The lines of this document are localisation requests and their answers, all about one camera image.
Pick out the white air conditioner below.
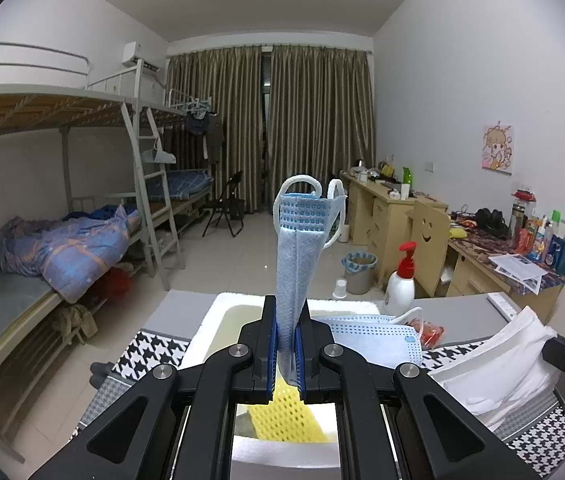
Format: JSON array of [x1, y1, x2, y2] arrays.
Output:
[[122, 41, 160, 71]]

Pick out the black headphones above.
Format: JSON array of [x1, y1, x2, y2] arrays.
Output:
[[473, 207, 511, 238]]

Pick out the blue orange quilt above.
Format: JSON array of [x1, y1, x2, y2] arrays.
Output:
[[0, 205, 142, 305]]

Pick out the patterned desk mat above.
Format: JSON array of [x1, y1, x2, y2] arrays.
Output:
[[450, 232, 563, 291]]

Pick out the houndstooth table runner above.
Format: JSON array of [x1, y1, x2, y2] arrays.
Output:
[[77, 329, 565, 478]]

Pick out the brown striped curtain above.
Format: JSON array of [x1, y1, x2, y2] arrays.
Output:
[[270, 45, 376, 196], [165, 46, 273, 213]]

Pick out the khaki cloth bundle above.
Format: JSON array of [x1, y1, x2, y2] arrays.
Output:
[[52, 305, 98, 346]]

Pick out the group of toiletry bottles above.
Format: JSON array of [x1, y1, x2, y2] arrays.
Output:
[[510, 185, 565, 276]]

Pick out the white lotion pump bottle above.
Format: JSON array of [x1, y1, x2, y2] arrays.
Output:
[[384, 241, 418, 313]]

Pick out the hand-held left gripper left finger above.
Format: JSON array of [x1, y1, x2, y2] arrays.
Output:
[[27, 295, 279, 480]]

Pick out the black folding chair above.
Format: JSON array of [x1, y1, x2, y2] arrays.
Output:
[[201, 170, 246, 238]]

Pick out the grey trash bin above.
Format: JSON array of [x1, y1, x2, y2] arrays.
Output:
[[341, 251, 378, 295]]

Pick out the stack of white tissues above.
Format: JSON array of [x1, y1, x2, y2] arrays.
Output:
[[425, 305, 561, 431]]

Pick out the yellow foam net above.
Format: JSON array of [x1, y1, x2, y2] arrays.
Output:
[[247, 377, 331, 443]]

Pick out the cluttered wooden desk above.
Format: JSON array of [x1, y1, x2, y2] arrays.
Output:
[[340, 170, 448, 261]]

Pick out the printed paper sheets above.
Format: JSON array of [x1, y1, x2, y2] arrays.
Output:
[[487, 253, 548, 295]]

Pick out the wooden smiley chair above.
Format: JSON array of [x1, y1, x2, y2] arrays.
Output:
[[405, 197, 452, 298]]

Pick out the pink cartoon wall poster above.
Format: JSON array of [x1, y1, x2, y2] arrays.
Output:
[[480, 122, 515, 176]]

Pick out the dark hanging clothes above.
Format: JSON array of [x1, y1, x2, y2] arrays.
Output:
[[185, 110, 226, 166]]

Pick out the red snack packet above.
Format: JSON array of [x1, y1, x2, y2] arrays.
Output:
[[415, 320, 446, 351]]

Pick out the white foam box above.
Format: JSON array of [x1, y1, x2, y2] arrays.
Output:
[[182, 292, 426, 480]]

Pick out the wooden desk with patterned mat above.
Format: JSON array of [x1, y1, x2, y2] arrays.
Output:
[[445, 220, 563, 328]]

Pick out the white remote control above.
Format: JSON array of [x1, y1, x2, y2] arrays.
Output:
[[487, 294, 521, 318]]

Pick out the blue checked bedding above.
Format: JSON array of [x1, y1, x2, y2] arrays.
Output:
[[165, 170, 214, 201]]

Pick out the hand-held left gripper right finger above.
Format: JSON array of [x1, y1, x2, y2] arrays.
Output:
[[293, 300, 538, 480]]

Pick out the blue face mask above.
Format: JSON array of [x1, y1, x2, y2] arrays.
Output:
[[273, 175, 348, 386], [320, 306, 426, 368]]

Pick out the white metal bunk bed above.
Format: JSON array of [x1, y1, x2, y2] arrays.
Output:
[[135, 87, 223, 233], [0, 42, 183, 461]]

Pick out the red bag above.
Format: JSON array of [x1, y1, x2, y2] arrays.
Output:
[[95, 267, 130, 301]]

